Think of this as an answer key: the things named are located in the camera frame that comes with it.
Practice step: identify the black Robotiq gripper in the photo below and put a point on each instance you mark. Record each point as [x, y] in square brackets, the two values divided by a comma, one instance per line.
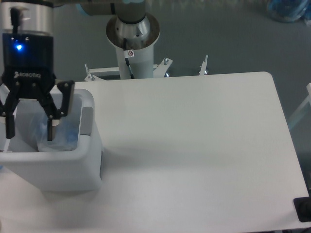
[28, 74]

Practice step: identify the clear plastic water bottle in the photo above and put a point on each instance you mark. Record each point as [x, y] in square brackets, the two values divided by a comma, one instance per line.
[66, 134]

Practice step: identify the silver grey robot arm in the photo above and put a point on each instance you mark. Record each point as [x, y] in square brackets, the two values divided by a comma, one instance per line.
[71, 23]

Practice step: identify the white open trash can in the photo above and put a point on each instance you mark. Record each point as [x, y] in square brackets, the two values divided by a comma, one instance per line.
[56, 171]

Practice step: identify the blue object in far corner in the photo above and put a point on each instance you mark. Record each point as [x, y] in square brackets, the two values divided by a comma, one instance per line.
[286, 11]

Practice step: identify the black clamp at table corner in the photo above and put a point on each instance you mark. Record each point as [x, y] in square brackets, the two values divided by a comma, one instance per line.
[303, 208]

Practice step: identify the white metal base frame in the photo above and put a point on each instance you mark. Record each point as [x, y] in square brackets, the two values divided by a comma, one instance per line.
[145, 69]

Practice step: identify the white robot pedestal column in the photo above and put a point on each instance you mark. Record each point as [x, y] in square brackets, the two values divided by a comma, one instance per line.
[133, 40]

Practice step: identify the white frame at right edge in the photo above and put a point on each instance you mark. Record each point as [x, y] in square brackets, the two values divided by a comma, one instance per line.
[301, 110]

